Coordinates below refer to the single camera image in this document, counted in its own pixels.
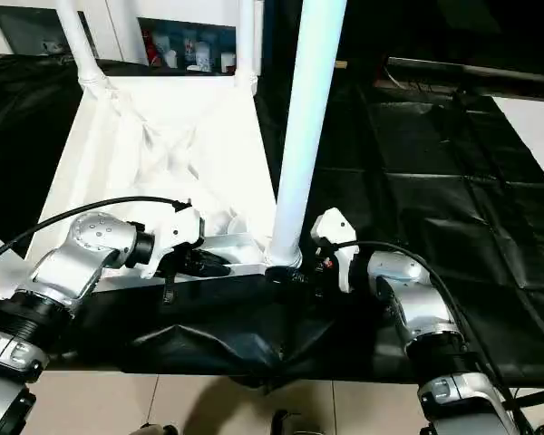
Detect white plastic table top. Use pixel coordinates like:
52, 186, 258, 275
0, 74, 305, 300

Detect white plastic table leg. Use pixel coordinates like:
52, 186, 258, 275
0, 224, 28, 300
56, 0, 114, 99
235, 0, 260, 96
262, 0, 349, 276

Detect black work mat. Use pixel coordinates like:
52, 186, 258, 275
0, 49, 544, 391

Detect black right robot foot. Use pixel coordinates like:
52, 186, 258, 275
271, 410, 323, 435

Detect white patterned cup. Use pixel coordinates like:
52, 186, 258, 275
194, 41, 212, 69

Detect red bottle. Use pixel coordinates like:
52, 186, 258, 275
145, 31, 160, 64

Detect black tripod stand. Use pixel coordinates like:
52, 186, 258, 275
502, 389, 544, 411

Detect white sideboard cabinet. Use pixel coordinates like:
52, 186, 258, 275
0, 0, 264, 73

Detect long black pole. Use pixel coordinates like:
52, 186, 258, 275
387, 56, 544, 90

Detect flat white board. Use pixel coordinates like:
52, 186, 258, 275
498, 95, 544, 182

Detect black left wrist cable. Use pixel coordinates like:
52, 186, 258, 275
0, 196, 194, 271

